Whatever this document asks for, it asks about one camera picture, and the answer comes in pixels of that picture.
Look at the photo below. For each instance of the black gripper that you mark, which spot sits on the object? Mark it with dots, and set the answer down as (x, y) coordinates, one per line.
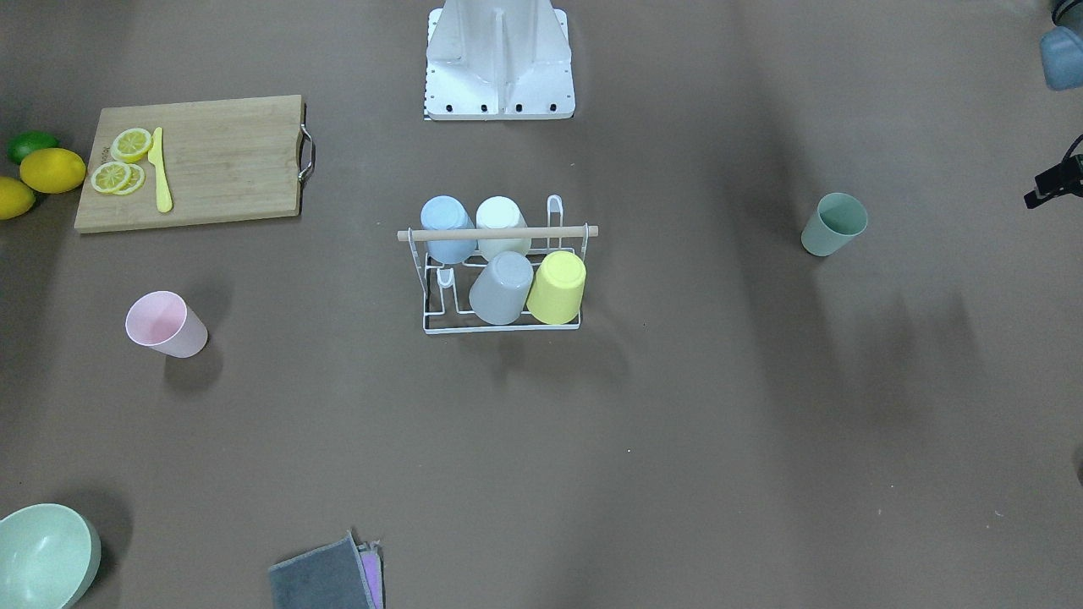
(1052, 185)

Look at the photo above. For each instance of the green cup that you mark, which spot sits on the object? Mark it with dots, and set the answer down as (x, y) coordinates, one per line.
(838, 218)

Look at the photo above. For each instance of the pink cup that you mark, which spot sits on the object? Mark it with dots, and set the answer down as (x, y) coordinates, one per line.
(164, 322)

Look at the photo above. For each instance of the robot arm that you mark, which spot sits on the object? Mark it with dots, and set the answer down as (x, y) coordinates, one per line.
(1061, 55)

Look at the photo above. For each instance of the yellow cup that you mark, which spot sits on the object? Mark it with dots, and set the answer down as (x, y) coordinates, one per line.
(557, 291)

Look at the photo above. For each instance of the white cup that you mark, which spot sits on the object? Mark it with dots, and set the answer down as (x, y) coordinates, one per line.
(500, 213)

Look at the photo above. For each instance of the grey cup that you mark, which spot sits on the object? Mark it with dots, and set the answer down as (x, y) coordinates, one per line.
(498, 295)

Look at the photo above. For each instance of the light blue cup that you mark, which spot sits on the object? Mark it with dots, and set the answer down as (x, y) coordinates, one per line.
(445, 213)

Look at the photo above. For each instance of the purple cloth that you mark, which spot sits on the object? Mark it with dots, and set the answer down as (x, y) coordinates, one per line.
(371, 558)

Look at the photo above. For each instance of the bamboo cutting board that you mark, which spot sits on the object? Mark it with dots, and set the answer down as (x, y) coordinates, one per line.
(225, 161)

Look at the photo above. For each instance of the grey cloth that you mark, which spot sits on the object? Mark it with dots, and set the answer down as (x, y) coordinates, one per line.
(331, 576)

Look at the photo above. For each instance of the yellow plastic knife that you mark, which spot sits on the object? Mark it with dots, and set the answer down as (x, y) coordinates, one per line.
(164, 197)

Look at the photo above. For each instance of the lemon slice lower back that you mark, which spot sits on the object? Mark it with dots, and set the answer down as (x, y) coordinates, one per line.
(137, 178)

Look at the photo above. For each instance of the lemon slice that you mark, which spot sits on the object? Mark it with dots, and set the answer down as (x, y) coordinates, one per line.
(137, 178)
(111, 177)
(131, 145)

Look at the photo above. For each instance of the lemon slice upper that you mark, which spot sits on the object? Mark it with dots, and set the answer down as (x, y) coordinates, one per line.
(131, 145)

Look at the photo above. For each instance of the lemon slice lower front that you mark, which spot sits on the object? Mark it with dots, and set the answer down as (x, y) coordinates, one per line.
(111, 177)

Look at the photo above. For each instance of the yellow lemon upper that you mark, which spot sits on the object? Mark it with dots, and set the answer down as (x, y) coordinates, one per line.
(52, 171)

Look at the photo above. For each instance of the yellow lemon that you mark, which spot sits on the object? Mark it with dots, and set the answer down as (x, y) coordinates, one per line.
(16, 198)
(52, 171)

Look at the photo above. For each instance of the green lime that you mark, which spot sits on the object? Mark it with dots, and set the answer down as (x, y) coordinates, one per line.
(22, 145)

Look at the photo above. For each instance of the yellow lemon lower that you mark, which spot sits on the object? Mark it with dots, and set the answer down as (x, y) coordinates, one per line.
(16, 198)

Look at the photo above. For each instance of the mint green bowl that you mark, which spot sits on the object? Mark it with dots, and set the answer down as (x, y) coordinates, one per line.
(50, 556)

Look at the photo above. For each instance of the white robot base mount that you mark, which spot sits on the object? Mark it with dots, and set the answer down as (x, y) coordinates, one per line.
(498, 60)

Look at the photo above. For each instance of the white wire cup holder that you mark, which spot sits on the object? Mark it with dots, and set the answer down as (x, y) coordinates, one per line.
(445, 289)

